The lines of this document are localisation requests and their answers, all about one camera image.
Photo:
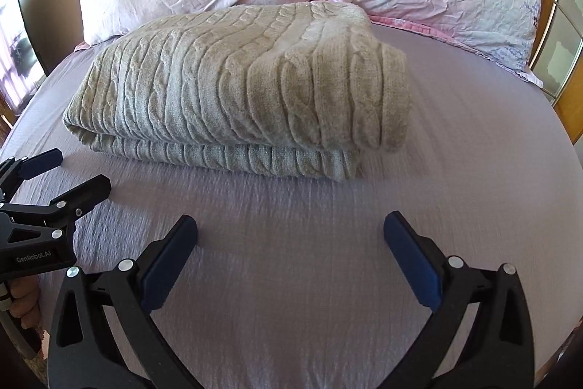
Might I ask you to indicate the person's left hand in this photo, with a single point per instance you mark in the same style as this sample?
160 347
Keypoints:
25 302

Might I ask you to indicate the lilac bed sheet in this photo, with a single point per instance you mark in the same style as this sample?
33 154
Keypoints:
296 234

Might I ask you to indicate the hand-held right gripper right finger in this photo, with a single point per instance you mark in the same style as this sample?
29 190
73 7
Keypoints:
416 257

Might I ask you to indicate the window curtain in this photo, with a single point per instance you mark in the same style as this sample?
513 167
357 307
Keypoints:
16 47

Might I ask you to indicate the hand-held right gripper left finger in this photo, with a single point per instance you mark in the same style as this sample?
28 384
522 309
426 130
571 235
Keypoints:
160 270

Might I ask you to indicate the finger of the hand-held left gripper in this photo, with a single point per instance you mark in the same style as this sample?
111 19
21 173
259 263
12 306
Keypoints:
41 161
79 195

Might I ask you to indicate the wooden headboard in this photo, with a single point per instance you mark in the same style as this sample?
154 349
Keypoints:
562 51

